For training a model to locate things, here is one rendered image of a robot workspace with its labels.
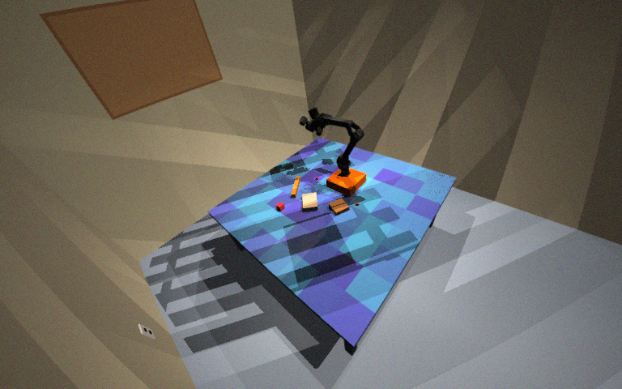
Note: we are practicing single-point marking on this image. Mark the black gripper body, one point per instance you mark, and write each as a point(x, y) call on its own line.
point(310, 126)

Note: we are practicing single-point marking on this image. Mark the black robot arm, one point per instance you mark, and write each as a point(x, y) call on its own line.
point(322, 120)

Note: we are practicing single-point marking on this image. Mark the orange long bar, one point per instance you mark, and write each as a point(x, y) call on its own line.
point(295, 187)

